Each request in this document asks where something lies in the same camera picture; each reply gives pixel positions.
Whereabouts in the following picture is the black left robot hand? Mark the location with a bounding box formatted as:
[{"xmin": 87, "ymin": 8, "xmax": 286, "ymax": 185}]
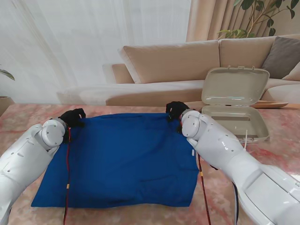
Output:
[{"xmin": 58, "ymin": 107, "xmax": 86, "ymax": 129}]

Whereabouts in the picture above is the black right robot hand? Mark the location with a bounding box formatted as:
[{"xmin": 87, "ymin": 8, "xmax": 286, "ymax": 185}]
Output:
[{"xmin": 165, "ymin": 101, "xmax": 190, "ymax": 123}]

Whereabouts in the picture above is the blue shirt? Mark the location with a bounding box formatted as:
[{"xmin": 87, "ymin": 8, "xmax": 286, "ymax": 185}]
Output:
[{"xmin": 30, "ymin": 112, "xmax": 200, "ymax": 208}]

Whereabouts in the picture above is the open beige hard suitcase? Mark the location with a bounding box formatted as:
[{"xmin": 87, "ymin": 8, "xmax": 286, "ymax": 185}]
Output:
[{"xmin": 200, "ymin": 65, "xmax": 270, "ymax": 144}]

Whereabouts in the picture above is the beige sectional sofa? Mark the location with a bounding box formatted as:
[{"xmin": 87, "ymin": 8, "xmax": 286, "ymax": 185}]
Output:
[{"xmin": 56, "ymin": 34, "xmax": 300, "ymax": 106}]

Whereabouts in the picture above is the white sheer curtain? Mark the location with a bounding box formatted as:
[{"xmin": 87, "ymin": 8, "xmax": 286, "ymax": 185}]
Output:
[{"xmin": 0, "ymin": 0, "xmax": 192, "ymax": 105}]

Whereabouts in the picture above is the small green plant leaf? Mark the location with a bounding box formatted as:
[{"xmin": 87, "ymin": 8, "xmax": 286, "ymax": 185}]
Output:
[{"xmin": 0, "ymin": 69, "xmax": 15, "ymax": 82}]

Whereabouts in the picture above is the oval wooden tray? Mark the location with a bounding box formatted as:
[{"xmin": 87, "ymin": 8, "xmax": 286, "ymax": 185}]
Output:
[{"xmin": 252, "ymin": 100, "xmax": 289, "ymax": 109}]

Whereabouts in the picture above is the beige drape curtain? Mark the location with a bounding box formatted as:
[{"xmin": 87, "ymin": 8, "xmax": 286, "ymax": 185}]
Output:
[{"xmin": 186, "ymin": 0, "xmax": 300, "ymax": 43}]

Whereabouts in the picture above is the tall green leafy plant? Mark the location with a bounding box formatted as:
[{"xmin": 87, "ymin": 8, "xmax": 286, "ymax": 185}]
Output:
[{"xmin": 217, "ymin": 0, "xmax": 296, "ymax": 39}]

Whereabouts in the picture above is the grey sofa cushion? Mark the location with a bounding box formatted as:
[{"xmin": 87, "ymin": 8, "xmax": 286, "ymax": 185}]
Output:
[{"xmin": 262, "ymin": 36, "xmax": 300, "ymax": 79}]

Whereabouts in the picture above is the beige sofa cushion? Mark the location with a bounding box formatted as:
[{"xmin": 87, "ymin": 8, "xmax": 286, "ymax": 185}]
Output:
[{"xmin": 281, "ymin": 67, "xmax": 300, "ymax": 82}]

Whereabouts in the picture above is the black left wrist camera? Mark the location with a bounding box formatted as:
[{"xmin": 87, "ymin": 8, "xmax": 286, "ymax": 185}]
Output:
[{"xmin": 63, "ymin": 127, "xmax": 73, "ymax": 143}]

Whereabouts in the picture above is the red black left arm cable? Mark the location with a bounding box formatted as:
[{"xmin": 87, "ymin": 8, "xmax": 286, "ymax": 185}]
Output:
[{"xmin": 62, "ymin": 130, "xmax": 72, "ymax": 225}]

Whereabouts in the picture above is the red black arm cable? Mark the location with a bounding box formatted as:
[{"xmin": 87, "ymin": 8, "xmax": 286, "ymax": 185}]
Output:
[
  {"xmin": 195, "ymin": 154, "xmax": 240, "ymax": 225},
  {"xmin": 62, "ymin": 130, "xmax": 72, "ymax": 225}
]

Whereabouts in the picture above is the white cable tie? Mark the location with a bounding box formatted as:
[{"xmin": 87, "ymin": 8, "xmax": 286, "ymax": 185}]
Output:
[{"xmin": 243, "ymin": 129, "xmax": 249, "ymax": 153}]

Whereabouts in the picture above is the red black right arm cable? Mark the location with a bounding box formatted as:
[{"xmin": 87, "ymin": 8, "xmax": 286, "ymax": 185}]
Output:
[{"xmin": 195, "ymin": 154, "xmax": 240, "ymax": 225}]

